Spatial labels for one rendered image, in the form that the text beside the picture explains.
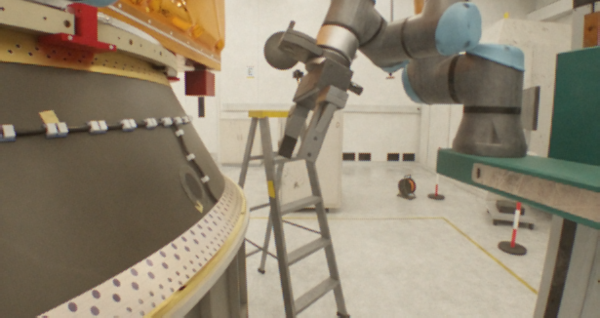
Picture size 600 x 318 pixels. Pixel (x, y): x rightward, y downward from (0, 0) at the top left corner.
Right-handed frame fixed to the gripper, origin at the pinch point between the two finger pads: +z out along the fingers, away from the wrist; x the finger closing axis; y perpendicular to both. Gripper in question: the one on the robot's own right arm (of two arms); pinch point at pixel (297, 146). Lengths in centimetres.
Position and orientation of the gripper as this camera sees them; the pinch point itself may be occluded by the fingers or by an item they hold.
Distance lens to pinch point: 45.7
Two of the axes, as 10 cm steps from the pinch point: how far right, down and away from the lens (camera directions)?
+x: -3.1, 0.1, 9.5
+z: -3.5, 9.3, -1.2
